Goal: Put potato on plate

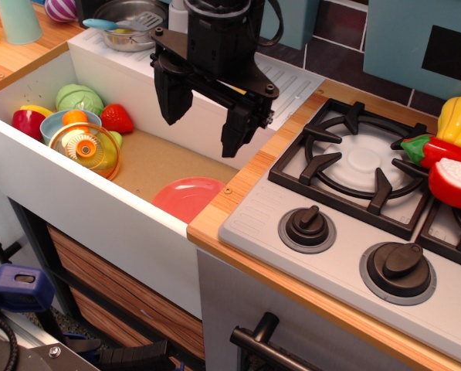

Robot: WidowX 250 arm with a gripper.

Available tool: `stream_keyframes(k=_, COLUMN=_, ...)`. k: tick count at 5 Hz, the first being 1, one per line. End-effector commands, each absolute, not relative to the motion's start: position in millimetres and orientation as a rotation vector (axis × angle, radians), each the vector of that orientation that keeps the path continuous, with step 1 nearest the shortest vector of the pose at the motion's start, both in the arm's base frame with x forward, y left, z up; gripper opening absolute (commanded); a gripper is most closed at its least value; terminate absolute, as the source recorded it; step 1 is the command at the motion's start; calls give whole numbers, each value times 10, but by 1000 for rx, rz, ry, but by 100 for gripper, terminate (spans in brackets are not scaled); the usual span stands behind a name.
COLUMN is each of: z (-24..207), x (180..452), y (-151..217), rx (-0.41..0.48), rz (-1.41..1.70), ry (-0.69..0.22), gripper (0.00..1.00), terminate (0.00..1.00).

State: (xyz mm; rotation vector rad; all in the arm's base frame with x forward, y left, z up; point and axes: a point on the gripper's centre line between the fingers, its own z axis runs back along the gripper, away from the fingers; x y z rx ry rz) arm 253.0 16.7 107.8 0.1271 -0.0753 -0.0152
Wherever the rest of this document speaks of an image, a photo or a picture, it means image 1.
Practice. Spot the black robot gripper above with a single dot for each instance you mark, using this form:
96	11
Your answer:
216	57

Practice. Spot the pink plastic plate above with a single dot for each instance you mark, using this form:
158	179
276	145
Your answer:
186	198

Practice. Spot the white toy faucet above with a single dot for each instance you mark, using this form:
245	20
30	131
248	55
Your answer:
178	16

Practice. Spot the red toy strawberry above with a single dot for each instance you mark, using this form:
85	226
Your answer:
115	118

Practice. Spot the green toy pear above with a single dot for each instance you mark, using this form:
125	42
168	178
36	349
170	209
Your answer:
116	138

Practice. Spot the silver metal pot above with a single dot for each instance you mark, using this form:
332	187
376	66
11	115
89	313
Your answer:
123	40

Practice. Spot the orange transparent lid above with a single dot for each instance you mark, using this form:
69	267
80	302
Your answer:
89	145

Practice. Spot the white toy sink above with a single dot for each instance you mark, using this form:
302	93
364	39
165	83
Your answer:
115	218

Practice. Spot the orange toy carrot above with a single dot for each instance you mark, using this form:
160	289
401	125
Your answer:
73	117

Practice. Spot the green toy cabbage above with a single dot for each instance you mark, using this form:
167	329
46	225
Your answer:
75	96

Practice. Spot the light blue toy bowl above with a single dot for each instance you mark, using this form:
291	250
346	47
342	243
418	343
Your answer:
54	122

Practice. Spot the small black stove knob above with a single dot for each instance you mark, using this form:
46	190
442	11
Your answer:
307	230

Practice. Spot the purple striped toy ball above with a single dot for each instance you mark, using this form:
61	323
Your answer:
61	10

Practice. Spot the red yellow toy pepper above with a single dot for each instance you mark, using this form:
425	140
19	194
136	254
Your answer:
28	120

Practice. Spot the teal plastic cup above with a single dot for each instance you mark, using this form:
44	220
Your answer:
20	22

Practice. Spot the black burner grate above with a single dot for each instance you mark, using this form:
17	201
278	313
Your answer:
351	160
441	231

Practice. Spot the red toy chili pepper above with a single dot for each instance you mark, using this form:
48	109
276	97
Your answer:
425	150

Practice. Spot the wood grain drawer front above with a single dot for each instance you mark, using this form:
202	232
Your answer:
123	307

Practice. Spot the teal cabinet with black window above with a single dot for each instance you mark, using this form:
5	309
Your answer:
416	44

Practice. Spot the yellow toy squash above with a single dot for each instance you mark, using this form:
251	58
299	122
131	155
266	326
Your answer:
449	122

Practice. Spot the red white toy apple half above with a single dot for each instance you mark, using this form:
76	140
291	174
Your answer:
445	182

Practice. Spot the large black stove knob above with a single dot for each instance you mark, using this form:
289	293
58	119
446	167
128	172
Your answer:
398	273

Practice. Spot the blue clamp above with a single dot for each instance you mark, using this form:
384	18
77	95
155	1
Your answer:
25	289

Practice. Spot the grey toy stove top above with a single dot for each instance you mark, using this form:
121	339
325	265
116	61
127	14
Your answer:
253	228

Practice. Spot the blue handled grey spatula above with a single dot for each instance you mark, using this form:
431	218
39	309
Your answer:
140	23

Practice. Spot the black oven door handle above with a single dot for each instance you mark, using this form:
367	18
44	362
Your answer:
257	352

